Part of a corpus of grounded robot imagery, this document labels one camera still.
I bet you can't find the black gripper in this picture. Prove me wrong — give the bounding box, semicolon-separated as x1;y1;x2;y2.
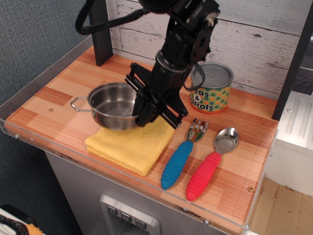
125;61;188;129

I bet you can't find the stainless steel pot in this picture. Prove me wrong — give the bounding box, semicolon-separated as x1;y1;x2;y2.
70;82;138;131

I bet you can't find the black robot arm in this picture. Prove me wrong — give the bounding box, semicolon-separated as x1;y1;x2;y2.
126;0;220;128

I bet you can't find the yellow folded cloth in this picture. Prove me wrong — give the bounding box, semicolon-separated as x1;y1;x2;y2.
85;117;175;176

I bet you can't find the peas and carrots can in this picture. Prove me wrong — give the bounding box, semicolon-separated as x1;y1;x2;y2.
189;62;234;114

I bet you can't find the silver dispenser panel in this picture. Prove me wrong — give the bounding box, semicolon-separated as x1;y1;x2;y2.
100;194;160;235

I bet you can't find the clear acrylic table guard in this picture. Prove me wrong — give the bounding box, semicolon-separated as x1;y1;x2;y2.
0;38;278;235

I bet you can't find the white cabinet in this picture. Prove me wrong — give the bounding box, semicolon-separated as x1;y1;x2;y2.
265;91;313;196

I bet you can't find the orange and black object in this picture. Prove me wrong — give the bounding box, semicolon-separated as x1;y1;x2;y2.
0;205;44;235

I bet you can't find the blue handled fork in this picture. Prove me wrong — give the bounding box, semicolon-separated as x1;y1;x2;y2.
160;118;209;189

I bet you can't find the black left vertical post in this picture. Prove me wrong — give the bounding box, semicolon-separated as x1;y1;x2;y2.
89;0;113;66

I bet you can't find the black vertical post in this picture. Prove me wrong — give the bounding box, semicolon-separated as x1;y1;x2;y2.
272;1;313;121
89;0;113;66

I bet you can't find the red handled spoon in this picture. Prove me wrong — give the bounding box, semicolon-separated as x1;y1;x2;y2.
186;127;239;201

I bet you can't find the black braided cable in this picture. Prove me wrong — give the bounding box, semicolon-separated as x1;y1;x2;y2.
74;0;147;36

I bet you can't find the black right vertical post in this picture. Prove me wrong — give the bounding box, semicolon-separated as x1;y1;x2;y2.
272;1;313;121

